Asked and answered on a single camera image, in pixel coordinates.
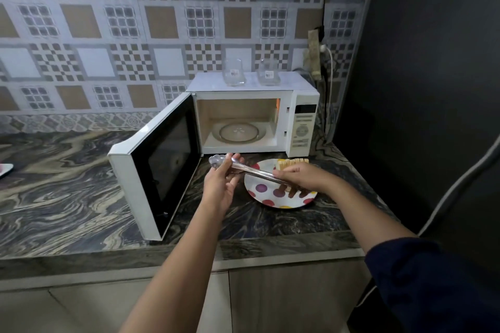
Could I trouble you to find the person's right hand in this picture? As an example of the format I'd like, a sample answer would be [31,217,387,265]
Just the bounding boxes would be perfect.
[272,162,335,199]

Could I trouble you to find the person's left hand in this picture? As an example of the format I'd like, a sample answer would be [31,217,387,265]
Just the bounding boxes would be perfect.
[201,153,246,217]

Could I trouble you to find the metal tongs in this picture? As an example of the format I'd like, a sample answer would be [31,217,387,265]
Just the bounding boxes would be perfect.
[209,153,292,186]

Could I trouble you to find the colourful dotted plate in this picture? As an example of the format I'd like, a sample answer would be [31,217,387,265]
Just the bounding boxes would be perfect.
[244,158,318,210]

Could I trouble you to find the white microwave door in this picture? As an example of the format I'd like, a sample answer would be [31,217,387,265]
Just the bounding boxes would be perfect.
[107,92,203,242]

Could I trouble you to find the white microwave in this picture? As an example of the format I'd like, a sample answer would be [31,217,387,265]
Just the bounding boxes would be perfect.
[107,71,321,242]

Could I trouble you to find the clear plastic container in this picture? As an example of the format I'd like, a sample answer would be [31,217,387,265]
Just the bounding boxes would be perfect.
[222,57,247,86]
[257,57,281,86]

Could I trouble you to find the stainless steel double-door fridge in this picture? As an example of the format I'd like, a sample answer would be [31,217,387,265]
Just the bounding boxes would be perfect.
[332,0,500,333]

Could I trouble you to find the person's right forearm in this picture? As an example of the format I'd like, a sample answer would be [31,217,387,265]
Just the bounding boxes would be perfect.
[322,178,417,253]

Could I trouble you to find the person's left forearm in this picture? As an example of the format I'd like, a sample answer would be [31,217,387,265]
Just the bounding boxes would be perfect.
[119,203,226,333]

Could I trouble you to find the beige socket adapter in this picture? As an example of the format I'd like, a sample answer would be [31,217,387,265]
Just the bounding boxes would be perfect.
[304,29,323,81]

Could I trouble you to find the beige kitchen base cabinets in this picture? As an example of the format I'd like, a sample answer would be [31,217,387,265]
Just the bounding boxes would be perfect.
[0,249,372,333]

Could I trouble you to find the dark blue sleeve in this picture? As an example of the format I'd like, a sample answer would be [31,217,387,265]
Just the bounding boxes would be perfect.
[365,238,500,333]

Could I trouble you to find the white plug with cable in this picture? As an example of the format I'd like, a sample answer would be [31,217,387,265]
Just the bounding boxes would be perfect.
[320,44,335,138]

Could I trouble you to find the long white cable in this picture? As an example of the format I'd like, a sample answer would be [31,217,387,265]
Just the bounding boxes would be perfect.
[353,135,500,308]

